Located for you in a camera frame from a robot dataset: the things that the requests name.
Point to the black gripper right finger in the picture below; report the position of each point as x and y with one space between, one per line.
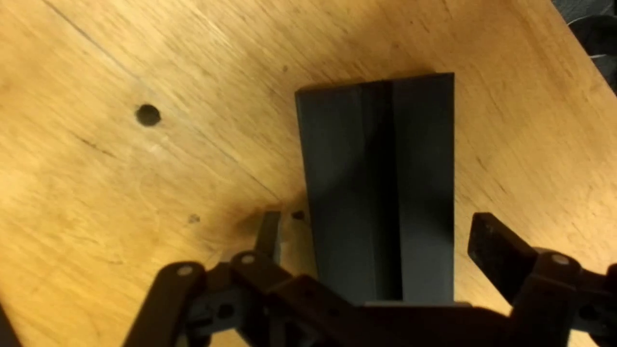
552 301

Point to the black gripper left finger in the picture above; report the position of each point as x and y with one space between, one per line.
194 301

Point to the short black grooved track piece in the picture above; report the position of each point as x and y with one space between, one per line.
379 193

